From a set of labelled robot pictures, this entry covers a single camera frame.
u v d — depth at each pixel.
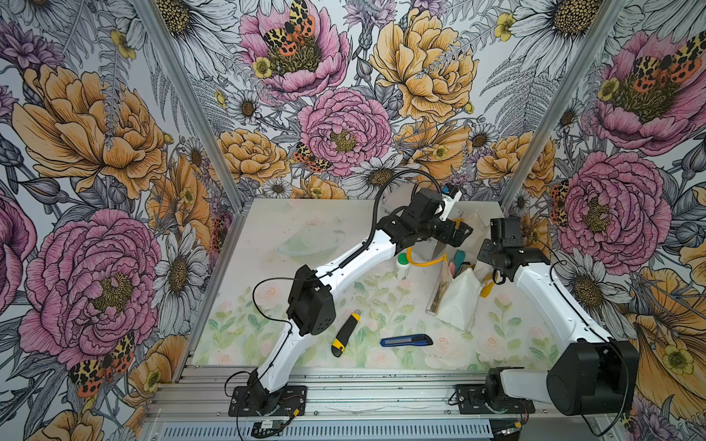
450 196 0.70
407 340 0.85
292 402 0.74
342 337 0.84
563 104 0.90
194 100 0.89
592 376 0.41
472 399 0.74
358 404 0.75
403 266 0.92
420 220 0.64
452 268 0.97
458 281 0.79
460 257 1.03
